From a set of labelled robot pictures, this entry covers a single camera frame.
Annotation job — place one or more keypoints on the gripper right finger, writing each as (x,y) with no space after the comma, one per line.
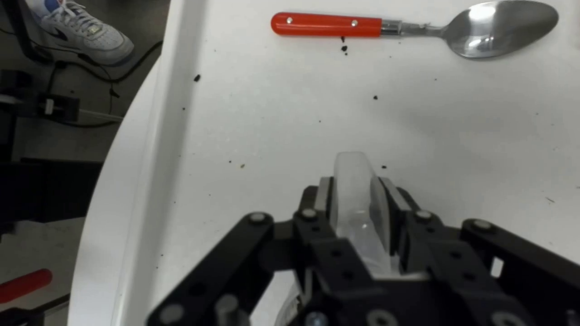
(498,271)

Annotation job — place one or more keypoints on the black box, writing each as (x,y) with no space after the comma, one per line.
(50,190)

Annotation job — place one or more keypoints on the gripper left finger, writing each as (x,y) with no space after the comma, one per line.
(253,253)

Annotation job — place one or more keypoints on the person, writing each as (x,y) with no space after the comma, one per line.
(86,31)

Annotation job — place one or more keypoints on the clear plastic jug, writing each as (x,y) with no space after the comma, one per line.
(355,203)

